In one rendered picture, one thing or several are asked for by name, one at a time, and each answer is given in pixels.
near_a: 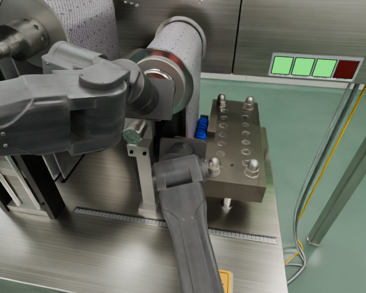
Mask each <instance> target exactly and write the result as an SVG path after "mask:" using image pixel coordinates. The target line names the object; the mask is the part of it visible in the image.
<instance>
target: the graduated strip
mask: <svg viewBox="0 0 366 293"><path fill-rule="evenodd" d="M73 213H78V214H82V215H89V216H96V217H103V218H107V219H115V220H122V221H128V222H133V223H141V224H147V225H152V226H159V227H166V228H168V225H167V222H166V221H165V220H162V219H155V218H150V217H143V216H136V215H128V214H124V213H117V212H110V211H105V210H97V209H90V208H83V207H79V206H77V207H76V208H75V210H74V212H73ZM208 230H209V234H210V235H217V236H222V237H229V238H236V239H240V240H247V241H254V242H262V243H266V244H273V245H277V238H276V237H272V236H267V235H260V234H253V233H246V232H241V231H234V230H227V229H222V228H215V227H208Z"/></svg>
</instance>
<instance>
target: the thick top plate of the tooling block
mask: <svg viewBox="0 0 366 293"><path fill-rule="evenodd" d="M216 103H217V100H216V99H213V103H212V107H211V115H217V124H216V133H215V137H208V136H207V137H206V142H207V150H206V159H205V160H206V164H207V163H208V161H209V159H210V158H212V157H215V158H217V159H218V161H219V165H220V167H219V170H220V174H219V175H218V176H216V177H210V176H209V180H206V181H204V182H203V185H204V195H207V196H216V197H220V198H229V199H237V200H242V201H250V202H258V203H262V201H263V197H264V194H265V191H266V188H267V185H266V179H265V168H264V156H263V146H262V139H261V128H260V118H259V106H258V103H255V102H254V105H253V107H254V109H253V110H245V109H244V108H243V105H244V103H245V102H242V101H228V100H225V104H226V107H224V108H218V107H216ZM251 159H255V160H257V161H258V163H259V176H258V177H257V178H254V179H251V178H247V177H246V176H245V175H244V173H243V172H244V170H245V169H246V165H247V164H248V162H249V160H251Z"/></svg>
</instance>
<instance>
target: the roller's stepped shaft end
mask: <svg viewBox="0 0 366 293"><path fill-rule="evenodd" d="M21 49H22V47H21V43H20V41H19V40H18V39H17V38H16V37H14V36H12V35H6V36H3V37H1V38H0V59H3V58H10V57H11V56H13V55H15V54H17V53H19V52H21Z"/></svg>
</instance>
